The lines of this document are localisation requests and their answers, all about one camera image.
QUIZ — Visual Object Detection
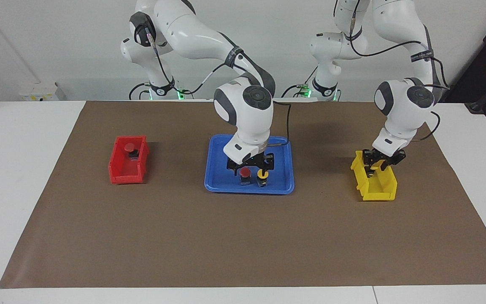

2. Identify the blue plastic tray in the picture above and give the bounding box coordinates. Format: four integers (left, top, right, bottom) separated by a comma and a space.
204, 134, 295, 195

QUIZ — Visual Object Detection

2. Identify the yellow plastic bin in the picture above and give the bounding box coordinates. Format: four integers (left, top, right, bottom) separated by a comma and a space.
350, 150, 398, 201

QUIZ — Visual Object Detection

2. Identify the brown table mat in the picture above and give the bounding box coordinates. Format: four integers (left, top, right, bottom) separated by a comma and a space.
0, 100, 486, 289

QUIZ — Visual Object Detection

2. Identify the red plastic bin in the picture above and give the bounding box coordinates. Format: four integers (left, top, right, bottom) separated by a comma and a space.
108, 135, 150, 185

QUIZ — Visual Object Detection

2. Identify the white power box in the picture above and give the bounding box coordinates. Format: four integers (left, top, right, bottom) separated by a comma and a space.
19, 82, 67, 101

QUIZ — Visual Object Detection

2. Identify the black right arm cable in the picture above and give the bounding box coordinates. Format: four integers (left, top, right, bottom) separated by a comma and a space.
144, 25, 292, 148

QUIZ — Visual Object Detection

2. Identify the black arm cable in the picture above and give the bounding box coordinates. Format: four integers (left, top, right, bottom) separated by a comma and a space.
144, 25, 292, 148
351, 8, 450, 142

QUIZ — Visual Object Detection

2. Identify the black left base cable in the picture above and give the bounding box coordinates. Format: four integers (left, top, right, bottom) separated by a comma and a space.
282, 68, 319, 98

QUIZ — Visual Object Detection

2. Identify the black base cable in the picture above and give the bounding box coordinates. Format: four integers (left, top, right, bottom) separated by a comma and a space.
282, 68, 319, 98
128, 81, 153, 100

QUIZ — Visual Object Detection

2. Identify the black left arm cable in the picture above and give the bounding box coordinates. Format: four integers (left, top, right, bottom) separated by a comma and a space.
351, 8, 450, 142

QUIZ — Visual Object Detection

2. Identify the black right base cable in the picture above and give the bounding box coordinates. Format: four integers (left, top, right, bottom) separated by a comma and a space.
128, 81, 153, 100

